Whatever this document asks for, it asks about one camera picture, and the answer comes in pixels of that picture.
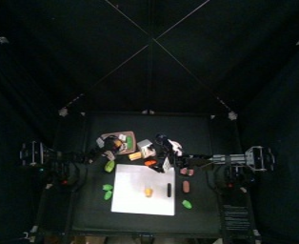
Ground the white toy slice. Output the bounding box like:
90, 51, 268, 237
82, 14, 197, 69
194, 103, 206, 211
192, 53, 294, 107
94, 136, 106, 149
103, 150, 117, 162

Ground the brown wooden tray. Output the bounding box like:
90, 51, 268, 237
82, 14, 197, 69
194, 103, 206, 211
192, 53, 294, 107
98, 131, 138, 156

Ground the white cutting board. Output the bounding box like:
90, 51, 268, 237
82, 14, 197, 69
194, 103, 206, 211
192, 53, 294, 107
109, 163, 176, 217

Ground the pink toy sausage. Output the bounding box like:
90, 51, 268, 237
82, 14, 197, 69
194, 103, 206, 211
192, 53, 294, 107
181, 180, 192, 194

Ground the white toy cube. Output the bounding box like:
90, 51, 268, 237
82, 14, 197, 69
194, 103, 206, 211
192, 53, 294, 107
136, 138, 153, 152

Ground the pink toy meat piece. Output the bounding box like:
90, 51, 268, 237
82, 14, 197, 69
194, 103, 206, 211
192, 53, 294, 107
178, 167, 196, 177

